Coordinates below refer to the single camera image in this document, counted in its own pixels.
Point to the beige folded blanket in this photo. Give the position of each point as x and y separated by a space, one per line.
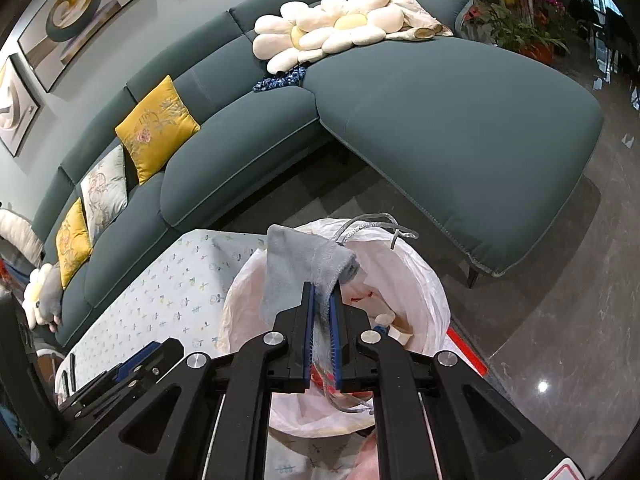
425 17

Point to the red plastic strip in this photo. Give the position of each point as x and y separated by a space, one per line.
467 352

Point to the white quilted cushion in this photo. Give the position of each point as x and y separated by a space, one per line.
17 235

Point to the blue patterned cloth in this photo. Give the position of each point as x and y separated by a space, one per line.
277 80

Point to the wide framed abstract painting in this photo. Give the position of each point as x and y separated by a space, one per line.
80 15

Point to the floral print tablecloth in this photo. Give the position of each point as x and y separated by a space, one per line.
165 290

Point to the grey and white plush toy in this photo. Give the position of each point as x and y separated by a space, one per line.
42 297

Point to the grey towel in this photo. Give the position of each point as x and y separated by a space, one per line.
300 260

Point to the small framed abstract painting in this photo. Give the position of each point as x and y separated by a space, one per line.
15 105

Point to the teal sectional sofa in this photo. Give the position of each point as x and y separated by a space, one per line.
450 135

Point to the white floral cushion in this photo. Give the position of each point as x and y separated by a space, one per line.
102 195

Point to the pink cloth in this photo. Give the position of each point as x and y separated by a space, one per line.
365 460

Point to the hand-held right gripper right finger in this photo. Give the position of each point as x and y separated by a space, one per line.
336 350

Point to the small yellow embroidered cushion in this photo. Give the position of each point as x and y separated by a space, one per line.
74 245

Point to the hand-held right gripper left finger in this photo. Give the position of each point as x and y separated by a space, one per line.
309 340

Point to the green potted plant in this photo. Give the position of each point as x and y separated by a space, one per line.
520 30

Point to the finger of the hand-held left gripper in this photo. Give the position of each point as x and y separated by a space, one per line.
155 360
107 381

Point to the white flower-shaped pillow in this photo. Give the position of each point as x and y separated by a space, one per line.
277 35
360 25

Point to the large yellow embroidered cushion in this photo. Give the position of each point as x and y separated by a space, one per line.
157 127

